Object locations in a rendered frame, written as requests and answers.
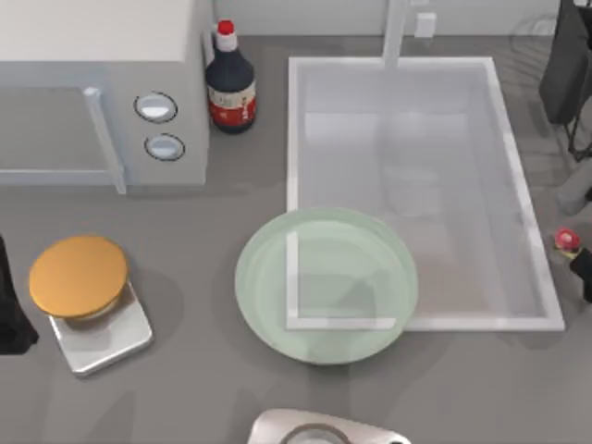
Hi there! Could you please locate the pale green plate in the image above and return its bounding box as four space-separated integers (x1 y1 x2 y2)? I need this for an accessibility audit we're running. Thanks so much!
234 207 420 366

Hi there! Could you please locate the small white microwave knob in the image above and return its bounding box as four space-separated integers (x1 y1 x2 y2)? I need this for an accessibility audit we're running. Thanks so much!
143 132 187 163

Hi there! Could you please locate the dark bottle with red cap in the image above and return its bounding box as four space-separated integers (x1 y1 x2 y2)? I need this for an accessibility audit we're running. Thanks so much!
204 18 257 135

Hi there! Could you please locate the pale microwave oven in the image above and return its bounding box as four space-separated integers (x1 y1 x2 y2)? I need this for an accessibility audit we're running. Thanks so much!
0 0 213 196

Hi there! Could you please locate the white sink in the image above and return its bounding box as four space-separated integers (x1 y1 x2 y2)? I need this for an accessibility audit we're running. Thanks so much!
285 55 566 332

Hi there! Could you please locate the large white microwave knob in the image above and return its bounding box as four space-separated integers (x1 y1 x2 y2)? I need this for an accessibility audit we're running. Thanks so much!
132 91 179 125

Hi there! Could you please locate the tall white tap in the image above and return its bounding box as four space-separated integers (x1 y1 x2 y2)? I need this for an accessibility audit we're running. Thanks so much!
381 0 413 71

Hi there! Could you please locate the silver scale with orange plate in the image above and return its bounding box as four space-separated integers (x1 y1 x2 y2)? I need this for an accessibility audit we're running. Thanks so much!
28 235 154 376

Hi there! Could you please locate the glass microwave door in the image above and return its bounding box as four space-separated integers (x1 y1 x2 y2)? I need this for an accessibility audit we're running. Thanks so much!
0 85 117 187

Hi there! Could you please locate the small dark red-capped bottle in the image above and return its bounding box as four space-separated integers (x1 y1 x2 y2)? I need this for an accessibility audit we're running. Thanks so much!
553 226 592 302

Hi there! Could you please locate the pale microwave door handle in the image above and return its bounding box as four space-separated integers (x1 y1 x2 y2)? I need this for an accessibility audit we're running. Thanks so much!
81 86 128 195

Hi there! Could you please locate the white wall socket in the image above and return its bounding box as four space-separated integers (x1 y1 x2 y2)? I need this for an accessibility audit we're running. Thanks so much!
414 12 438 40

